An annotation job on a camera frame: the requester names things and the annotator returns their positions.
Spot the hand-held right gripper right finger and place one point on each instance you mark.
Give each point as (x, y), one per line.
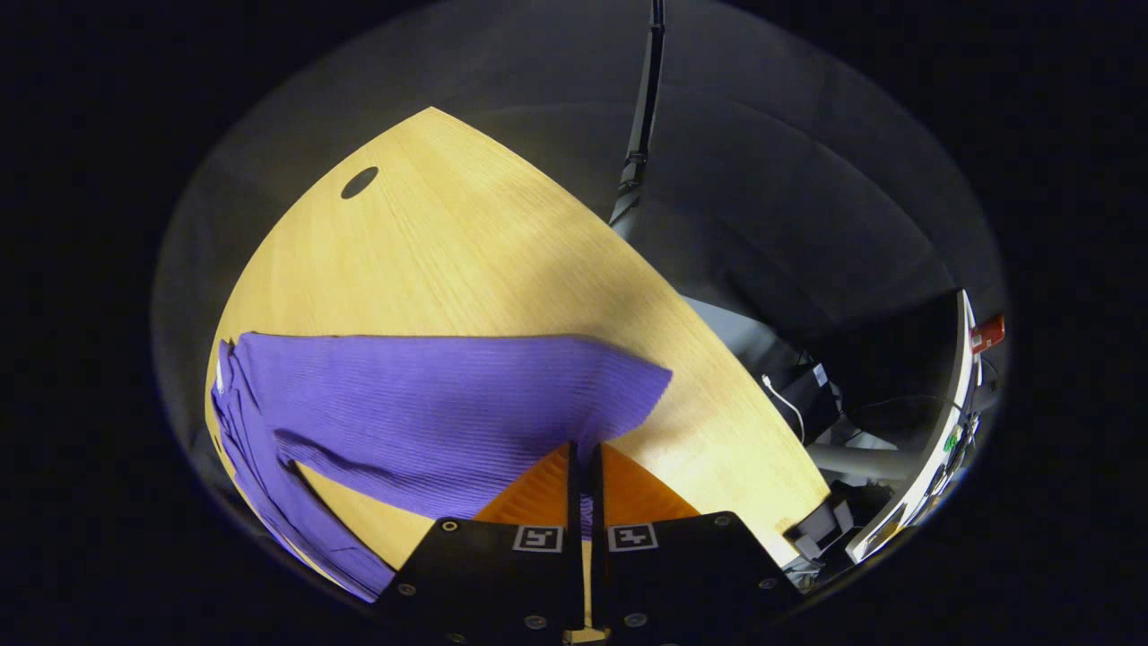
(682, 574)

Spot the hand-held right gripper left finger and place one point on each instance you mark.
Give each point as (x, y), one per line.
(502, 583)

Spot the purple knit garment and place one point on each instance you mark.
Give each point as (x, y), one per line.
(430, 404)

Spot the grey table leg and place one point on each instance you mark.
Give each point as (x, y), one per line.
(865, 462)

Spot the black box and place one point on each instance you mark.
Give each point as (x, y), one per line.
(821, 395)

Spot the white desk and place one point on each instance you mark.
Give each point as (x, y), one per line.
(952, 422)

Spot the small red object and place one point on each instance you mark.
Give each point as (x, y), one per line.
(987, 334)

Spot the black stand pole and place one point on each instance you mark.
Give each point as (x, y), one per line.
(644, 108)

